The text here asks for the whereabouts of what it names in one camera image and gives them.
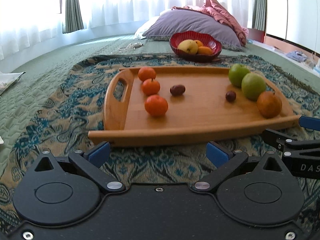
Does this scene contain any green quilted bedspread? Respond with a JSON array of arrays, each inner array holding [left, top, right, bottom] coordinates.
[[1, 35, 319, 172]]

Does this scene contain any paisley patterned throw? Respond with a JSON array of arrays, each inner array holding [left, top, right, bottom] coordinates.
[[1, 54, 319, 234]]

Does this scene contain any small tangerine front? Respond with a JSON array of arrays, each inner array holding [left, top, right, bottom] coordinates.
[[144, 95, 169, 117]]

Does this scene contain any large dull orange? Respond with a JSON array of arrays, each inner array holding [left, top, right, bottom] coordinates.
[[257, 91, 283, 119]]

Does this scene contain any green curtain right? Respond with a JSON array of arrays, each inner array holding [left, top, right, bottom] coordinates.
[[252, 0, 267, 31]]

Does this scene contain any purple pillow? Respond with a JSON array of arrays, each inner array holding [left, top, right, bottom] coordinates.
[[135, 9, 242, 51]]

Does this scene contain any pink blanket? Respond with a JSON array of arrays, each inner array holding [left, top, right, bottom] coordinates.
[[171, 0, 248, 47]]

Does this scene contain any green curtain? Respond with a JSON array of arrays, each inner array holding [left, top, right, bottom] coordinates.
[[252, 0, 267, 31], [62, 0, 84, 34]]

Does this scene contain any small tangerine with stem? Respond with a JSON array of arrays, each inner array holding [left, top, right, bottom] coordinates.
[[142, 79, 161, 96]]

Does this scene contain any orange in bowl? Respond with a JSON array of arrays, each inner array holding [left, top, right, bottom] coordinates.
[[197, 46, 213, 56], [194, 40, 203, 47]]

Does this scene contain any red ribbed bowl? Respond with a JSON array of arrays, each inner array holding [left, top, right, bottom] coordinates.
[[169, 31, 222, 63]]

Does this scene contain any orange in bowl rear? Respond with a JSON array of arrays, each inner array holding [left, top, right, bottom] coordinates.
[[194, 40, 203, 47]]

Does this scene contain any lavender cloth on floor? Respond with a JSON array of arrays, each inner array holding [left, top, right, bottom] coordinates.
[[286, 50, 308, 63]]

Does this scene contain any orange in bowl front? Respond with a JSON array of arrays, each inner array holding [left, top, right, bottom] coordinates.
[[197, 46, 213, 56]]

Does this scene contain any green apple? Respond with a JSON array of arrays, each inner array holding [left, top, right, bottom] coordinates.
[[228, 63, 251, 88], [241, 73, 266, 101]]

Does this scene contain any wooden serving tray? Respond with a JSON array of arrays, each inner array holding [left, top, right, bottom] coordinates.
[[88, 66, 299, 146]]

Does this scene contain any white cable with charger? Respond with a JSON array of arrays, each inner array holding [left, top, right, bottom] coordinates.
[[118, 42, 144, 52]]

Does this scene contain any white charger on floor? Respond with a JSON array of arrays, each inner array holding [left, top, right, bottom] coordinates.
[[308, 53, 320, 74]]

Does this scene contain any newspaper on bed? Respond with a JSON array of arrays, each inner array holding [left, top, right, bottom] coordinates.
[[0, 72, 25, 95]]

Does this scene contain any green curtain left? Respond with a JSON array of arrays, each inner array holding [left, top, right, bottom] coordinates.
[[62, 0, 84, 34]]

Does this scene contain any white sheer curtain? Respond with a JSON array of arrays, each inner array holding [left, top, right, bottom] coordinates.
[[1, 0, 254, 60]]

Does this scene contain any dark red date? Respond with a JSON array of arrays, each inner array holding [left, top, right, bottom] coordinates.
[[170, 85, 185, 96], [225, 90, 236, 102]]

